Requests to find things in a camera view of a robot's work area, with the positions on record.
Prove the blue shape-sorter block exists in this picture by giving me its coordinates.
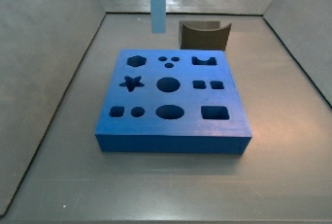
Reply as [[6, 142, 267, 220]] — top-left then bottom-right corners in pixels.
[[95, 49, 252, 154]]

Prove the dark grey curved block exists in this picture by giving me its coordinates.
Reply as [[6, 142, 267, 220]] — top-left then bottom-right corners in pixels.
[[180, 20, 232, 51]]

